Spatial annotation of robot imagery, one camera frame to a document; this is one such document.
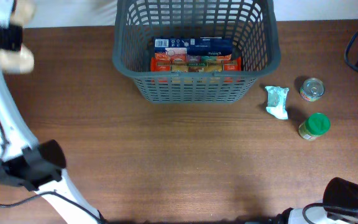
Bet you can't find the beige food pouch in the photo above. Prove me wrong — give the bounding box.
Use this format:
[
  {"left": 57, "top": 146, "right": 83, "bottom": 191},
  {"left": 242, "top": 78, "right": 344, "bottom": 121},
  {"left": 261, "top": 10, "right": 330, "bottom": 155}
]
[{"left": 0, "top": 0, "right": 36, "bottom": 74}]

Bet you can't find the San Remo spaghetti packet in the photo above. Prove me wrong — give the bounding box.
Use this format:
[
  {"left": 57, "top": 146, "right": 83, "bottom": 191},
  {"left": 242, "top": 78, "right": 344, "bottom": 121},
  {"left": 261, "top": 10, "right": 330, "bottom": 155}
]
[{"left": 150, "top": 58, "right": 242, "bottom": 73}]

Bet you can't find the dark blue cardboard box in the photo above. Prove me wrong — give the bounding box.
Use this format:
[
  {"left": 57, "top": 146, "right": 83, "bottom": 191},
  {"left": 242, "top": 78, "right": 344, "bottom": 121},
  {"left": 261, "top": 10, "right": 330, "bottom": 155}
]
[{"left": 154, "top": 37, "right": 233, "bottom": 62}]

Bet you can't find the light green packet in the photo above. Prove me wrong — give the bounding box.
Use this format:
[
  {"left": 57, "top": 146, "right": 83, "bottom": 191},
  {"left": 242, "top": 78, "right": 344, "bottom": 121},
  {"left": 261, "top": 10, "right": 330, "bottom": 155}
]
[{"left": 265, "top": 86, "right": 289, "bottom": 120}]

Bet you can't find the small tin can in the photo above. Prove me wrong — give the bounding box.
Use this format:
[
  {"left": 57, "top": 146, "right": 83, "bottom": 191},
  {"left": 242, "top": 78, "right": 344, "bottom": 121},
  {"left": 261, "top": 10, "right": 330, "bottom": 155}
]
[{"left": 300, "top": 78, "right": 325, "bottom": 101}]

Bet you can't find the green lid glass jar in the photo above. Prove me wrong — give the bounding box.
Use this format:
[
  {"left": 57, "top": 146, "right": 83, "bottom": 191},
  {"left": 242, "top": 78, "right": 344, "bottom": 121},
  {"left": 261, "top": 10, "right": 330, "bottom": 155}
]
[{"left": 298, "top": 113, "right": 331, "bottom": 141}]

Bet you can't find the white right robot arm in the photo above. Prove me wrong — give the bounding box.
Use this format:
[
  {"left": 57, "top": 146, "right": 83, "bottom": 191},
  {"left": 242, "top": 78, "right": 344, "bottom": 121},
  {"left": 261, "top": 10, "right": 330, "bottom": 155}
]
[{"left": 268, "top": 177, "right": 358, "bottom": 224}]

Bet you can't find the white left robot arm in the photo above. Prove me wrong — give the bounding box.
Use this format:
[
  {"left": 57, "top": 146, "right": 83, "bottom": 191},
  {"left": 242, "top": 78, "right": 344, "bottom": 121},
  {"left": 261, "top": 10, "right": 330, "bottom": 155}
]
[{"left": 0, "top": 0, "right": 106, "bottom": 223}]

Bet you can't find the grey plastic mesh basket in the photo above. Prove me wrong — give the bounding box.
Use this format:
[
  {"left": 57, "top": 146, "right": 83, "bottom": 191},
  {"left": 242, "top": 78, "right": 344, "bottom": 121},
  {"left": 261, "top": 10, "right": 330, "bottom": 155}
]
[{"left": 112, "top": 0, "right": 281, "bottom": 103}]

